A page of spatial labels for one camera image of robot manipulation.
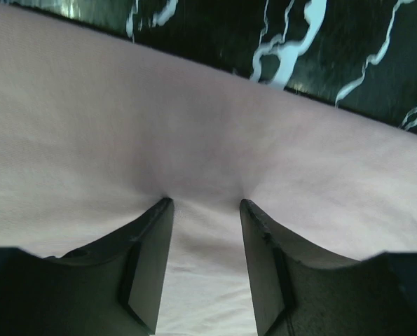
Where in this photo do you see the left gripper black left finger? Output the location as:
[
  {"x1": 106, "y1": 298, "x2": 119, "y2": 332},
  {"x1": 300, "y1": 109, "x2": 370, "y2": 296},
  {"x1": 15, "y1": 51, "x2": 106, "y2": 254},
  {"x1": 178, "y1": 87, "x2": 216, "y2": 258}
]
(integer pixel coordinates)
[{"x1": 0, "y1": 198, "x2": 174, "y2": 335}]

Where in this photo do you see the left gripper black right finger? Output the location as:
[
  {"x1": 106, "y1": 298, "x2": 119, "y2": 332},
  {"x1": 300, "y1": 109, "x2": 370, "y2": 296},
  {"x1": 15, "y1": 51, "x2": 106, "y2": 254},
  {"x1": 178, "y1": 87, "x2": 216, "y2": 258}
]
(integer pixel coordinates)
[{"x1": 240, "y1": 199, "x2": 417, "y2": 335}]

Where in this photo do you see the pink printed t shirt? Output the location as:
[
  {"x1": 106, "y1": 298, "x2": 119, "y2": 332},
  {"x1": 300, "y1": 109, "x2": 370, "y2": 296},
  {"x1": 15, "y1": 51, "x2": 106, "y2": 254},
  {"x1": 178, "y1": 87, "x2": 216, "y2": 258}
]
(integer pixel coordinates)
[{"x1": 0, "y1": 4, "x2": 417, "y2": 335}]

